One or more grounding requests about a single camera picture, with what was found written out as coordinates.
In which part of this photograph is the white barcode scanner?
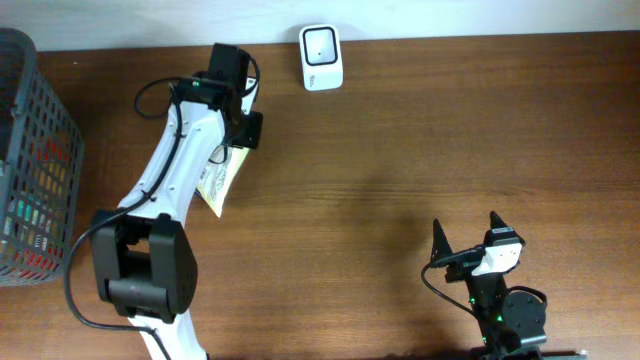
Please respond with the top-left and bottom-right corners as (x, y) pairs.
(299, 24), (344, 92)

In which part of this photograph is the grey plastic mesh basket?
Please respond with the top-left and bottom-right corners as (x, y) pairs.
(1, 28), (85, 287)

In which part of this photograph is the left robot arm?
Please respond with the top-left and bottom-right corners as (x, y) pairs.
(80, 44), (263, 359)

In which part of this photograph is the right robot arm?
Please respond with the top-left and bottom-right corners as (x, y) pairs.
(421, 211), (547, 359)

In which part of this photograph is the cream snack bag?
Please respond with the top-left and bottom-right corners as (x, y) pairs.
(195, 146), (249, 218)

